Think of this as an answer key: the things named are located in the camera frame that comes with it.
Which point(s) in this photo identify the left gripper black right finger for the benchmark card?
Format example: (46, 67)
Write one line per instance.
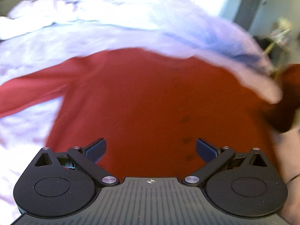
(215, 160)

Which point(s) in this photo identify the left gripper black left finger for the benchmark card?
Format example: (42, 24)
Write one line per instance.
(86, 159)

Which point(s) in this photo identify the red knit cardigan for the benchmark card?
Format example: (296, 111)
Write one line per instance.
(151, 109)

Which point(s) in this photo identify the lilac crumpled duvet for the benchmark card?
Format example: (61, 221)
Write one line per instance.
(39, 34)

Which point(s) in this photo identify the white side table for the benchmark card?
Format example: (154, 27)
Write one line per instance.
(279, 36)

